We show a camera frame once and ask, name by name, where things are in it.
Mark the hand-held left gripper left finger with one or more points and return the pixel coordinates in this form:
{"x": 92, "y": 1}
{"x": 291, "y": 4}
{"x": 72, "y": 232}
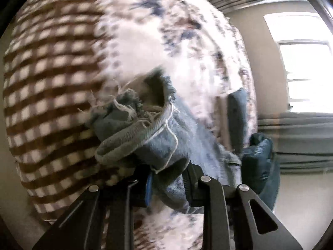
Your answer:
{"x": 148, "y": 190}

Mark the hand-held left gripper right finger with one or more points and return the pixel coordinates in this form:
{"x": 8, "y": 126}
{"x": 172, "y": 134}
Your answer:
{"x": 187, "y": 185}

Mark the blue denim pants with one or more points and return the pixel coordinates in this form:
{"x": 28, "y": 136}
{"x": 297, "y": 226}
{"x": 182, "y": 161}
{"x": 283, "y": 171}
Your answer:
{"x": 166, "y": 145}

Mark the white floral printed blanket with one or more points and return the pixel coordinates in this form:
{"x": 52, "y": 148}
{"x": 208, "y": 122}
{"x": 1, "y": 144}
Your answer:
{"x": 161, "y": 44}

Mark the brown checkered blanket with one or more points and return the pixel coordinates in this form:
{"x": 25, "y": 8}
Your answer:
{"x": 49, "y": 83}

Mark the bright window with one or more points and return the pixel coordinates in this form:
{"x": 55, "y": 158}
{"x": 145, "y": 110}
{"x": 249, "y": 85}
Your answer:
{"x": 304, "y": 62}

